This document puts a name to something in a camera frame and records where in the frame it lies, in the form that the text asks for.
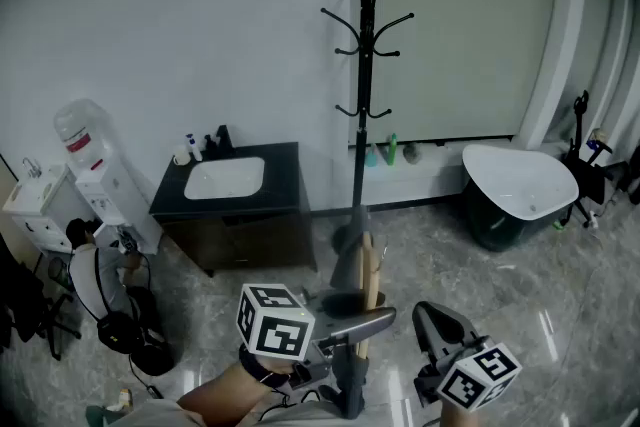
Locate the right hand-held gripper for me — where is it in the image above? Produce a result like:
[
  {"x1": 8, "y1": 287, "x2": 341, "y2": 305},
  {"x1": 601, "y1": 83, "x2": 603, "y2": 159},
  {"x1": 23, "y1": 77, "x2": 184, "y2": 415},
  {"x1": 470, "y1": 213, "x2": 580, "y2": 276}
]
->
[{"x1": 412, "y1": 300, "x2": 524, "y2": 412}]

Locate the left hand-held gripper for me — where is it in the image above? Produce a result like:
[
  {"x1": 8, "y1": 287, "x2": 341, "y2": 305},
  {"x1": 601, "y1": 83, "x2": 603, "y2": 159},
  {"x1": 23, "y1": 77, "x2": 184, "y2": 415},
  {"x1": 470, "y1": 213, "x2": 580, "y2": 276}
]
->
[{"x1": 235, "y1": 283, "x2": 399, "y2": 391}]

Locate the wooden clothes hanger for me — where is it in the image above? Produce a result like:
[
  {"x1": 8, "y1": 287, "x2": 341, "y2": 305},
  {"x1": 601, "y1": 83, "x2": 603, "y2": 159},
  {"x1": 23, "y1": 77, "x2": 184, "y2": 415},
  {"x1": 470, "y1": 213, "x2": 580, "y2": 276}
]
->
[{"x1": 357, "y1": 229, "x2": 389, "y2": 361}]

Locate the dark grey garment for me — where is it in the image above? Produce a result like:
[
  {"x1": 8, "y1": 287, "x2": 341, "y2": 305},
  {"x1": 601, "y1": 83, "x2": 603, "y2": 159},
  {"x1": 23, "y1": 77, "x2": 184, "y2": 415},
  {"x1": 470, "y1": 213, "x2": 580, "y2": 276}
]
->
[{"x1": 327, "y1": 203, "x2": 374, "y2": 420}]

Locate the person's left forearm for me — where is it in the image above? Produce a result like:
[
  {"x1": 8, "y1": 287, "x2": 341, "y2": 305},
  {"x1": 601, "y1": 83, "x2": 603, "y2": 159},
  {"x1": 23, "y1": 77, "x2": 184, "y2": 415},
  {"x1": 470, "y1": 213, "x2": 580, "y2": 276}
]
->
[{"x1": 176, "y1": 354, "x2": 296, "y2": 427}]

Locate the person's right forearm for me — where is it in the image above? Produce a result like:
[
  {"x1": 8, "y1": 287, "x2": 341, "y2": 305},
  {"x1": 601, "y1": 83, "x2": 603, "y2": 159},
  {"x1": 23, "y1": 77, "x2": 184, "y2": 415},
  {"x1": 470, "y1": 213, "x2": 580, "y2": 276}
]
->
[{"x1": 438, "y1": 400, "x2": 482, "y2": 427}]

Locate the black wristband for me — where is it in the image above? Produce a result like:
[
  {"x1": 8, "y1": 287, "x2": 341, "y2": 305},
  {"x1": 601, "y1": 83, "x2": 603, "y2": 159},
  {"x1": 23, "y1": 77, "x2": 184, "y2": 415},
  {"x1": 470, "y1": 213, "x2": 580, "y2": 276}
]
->
[{"x1": 238, "y1": 343, "x2": 292, "y2": 387}]

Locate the white bathtub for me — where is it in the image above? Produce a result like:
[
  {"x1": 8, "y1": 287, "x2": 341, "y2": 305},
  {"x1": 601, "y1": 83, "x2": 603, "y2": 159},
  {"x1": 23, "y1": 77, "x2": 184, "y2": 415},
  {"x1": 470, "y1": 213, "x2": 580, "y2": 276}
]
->
[{"x1": 460, "y1": 144, "x2": 581, "y2": 254}]

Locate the black vanity cabinet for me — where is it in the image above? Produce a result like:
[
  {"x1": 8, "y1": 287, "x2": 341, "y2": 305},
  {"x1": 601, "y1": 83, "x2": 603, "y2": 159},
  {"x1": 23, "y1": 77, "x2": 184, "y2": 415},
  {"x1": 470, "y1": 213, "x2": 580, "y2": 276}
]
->
[{"x1": 148, "y1": 142, "x2": 319, "y2": 279}]

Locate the white sink basin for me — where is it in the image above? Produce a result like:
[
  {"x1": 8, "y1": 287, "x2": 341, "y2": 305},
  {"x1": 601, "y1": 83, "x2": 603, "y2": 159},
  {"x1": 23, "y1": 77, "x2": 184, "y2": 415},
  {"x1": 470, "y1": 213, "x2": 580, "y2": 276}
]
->
[{"x1": 183, "y1": 156, "x2": 266, "y2": 202}]

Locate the black stand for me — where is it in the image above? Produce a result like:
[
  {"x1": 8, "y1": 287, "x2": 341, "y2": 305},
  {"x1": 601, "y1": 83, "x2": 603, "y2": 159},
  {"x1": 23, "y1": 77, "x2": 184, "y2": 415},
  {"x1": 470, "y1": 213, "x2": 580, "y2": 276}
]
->
[{"x1": 560, "y1": 89, "x2": 615, "y2": 230}]

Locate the person's light grey clothing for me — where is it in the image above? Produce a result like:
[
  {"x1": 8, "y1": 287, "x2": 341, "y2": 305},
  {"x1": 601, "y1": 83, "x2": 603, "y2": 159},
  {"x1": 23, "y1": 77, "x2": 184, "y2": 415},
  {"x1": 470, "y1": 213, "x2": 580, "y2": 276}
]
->
[{"x1": 107, "y1": 397, "x2": 351, "y2": 427}]

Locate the black faucet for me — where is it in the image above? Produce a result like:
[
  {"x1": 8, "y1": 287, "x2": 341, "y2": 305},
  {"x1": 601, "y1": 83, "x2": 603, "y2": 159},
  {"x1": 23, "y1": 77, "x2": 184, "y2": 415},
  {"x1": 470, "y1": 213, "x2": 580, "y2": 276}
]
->
[{"x1": 203, "y1": 124, "x2": 237, "y2": 152}]

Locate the white spray bottle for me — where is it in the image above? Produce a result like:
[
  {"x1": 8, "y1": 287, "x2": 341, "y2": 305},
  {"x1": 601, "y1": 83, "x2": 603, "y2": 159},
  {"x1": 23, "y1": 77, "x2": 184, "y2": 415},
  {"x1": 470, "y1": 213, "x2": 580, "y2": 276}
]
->
[{"x1": 185, "y1": 132, "x2": 204, "y2": 163}]

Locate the black coat rack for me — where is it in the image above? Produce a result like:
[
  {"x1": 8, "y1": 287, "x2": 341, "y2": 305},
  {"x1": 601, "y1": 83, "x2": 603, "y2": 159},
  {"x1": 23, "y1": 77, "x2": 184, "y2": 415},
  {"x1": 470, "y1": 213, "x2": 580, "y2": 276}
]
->
[{"x1": 319, "y1": 0, "x2": 416, "y2": 319}]

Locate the white water dispenser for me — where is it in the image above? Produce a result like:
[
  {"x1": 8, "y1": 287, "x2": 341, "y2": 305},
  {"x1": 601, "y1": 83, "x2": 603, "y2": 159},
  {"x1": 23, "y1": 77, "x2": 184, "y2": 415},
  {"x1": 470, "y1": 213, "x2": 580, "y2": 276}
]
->
[{"x1": 74, "y1": 153, "x2": 164, "y2": 257}]

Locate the green object on floor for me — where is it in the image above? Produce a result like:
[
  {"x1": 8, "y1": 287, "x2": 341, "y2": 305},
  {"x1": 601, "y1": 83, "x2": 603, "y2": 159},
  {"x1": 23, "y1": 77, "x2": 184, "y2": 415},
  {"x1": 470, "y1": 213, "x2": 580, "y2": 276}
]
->
[{"x1": 84, "y1": 404, "x2": 126, "y2": 427}]

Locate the clear water jug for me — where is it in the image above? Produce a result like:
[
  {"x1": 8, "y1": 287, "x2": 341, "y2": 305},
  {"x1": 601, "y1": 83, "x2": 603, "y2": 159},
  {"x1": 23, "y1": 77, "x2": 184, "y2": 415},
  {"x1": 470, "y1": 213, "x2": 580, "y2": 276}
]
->
[{"x1": 53, "y1": 98, "x2": 112, "y2": 172}]

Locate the black office chair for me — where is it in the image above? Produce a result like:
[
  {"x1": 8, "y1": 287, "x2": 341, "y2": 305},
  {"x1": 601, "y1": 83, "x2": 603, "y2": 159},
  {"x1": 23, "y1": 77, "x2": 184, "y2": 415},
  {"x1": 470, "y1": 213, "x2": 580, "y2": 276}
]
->
[{"x1": 0, "y1": 237, "x2": 84, "y2": 362}]

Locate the small white sink cabinet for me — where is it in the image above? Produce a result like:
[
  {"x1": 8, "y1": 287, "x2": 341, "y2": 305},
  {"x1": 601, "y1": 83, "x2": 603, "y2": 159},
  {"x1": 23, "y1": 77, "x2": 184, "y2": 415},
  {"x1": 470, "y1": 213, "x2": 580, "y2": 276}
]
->
[{"x1": 1, "y1": 163, "x2": 84, "y2": 257}]

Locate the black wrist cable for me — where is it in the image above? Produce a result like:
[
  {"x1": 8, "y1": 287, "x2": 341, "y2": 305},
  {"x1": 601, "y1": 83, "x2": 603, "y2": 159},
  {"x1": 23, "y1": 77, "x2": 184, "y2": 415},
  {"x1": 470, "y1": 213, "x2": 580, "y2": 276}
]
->
[{"x1": 257, "y1": 382, "x2": 324, "y2": 422}]

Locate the black floor cable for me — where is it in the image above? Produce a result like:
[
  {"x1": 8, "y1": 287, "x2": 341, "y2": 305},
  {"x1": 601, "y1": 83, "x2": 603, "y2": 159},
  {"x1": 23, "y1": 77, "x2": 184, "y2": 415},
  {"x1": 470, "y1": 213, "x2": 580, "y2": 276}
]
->
[{"x1": 127, "y1": 348, "x2": 166, "y2": 401}]

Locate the wire waste bin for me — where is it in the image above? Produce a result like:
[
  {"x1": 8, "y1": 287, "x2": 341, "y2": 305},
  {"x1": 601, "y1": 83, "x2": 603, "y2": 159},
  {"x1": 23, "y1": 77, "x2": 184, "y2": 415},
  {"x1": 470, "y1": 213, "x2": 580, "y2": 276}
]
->
[{"x1": 47, "y1": 256, "x2": 77, "y2": 292}]

